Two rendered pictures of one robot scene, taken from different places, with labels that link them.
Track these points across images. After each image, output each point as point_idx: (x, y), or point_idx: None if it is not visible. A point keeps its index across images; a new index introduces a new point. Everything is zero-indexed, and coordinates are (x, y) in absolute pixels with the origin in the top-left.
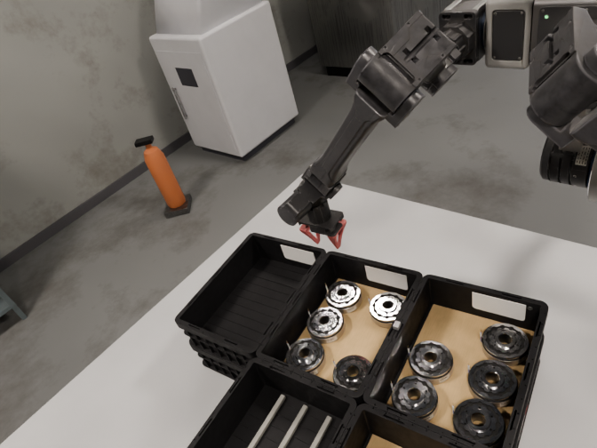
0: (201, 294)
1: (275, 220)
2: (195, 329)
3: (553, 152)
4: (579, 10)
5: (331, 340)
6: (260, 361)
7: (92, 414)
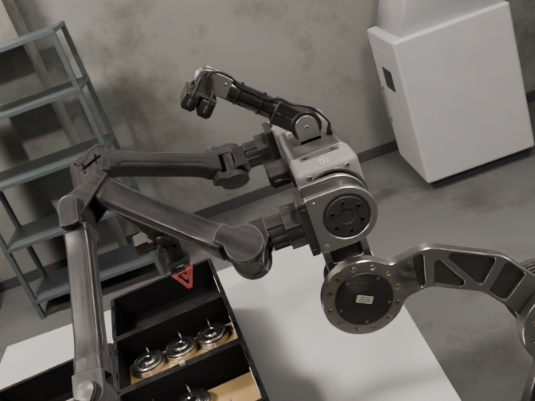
0: (139, 290)
1: (288, 258)
2: (111, 310)
3: (325, 270)
4: (100, 173)
5: (173, 360)
6: (110, 346)
7: (68, 347)
